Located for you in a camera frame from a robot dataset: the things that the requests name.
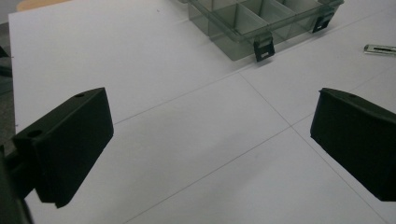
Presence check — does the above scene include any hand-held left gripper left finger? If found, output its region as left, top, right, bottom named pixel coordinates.
left=5, top=87, right=115, bottom=209

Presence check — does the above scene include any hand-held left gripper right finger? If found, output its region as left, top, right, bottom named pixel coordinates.
left=309, top=87, right=396, bottom=203

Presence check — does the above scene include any small metal clip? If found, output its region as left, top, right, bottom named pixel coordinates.
left=363, top=44, right=396, bottom=57

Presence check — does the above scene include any clear plastic compartment box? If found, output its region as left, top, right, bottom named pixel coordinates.
left=177, top=0, right=346, bottom=63

